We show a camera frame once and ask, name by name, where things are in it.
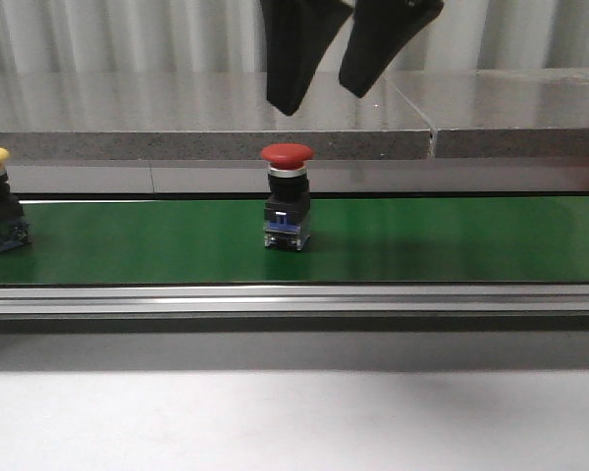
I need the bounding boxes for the white pleated curtain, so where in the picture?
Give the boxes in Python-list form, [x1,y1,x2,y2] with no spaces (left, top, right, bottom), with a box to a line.
[0,1,589,74]

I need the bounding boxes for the green conveyor belt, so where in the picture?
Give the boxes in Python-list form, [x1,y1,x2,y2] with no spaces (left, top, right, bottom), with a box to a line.
[0,196,589,285]

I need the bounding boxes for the grey stone counter right slab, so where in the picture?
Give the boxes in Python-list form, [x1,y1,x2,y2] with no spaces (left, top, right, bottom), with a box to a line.
[387,69,589,159]

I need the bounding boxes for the grey stone counter slab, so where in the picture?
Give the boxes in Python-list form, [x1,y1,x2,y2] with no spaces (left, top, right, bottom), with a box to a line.
[0,73,431,162]
[387,69,589,159]

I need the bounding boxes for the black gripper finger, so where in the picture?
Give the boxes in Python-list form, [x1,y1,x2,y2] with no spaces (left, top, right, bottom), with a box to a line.
[260,0,353,116]
[339,0,445,98]

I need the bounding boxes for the grey stone counter left slab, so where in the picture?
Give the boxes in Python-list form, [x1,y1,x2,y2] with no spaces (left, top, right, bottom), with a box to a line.
[0,73,431,162]

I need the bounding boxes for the aluminium conveyor frame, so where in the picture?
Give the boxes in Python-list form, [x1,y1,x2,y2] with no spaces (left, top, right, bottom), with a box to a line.
[0,284,589,317]

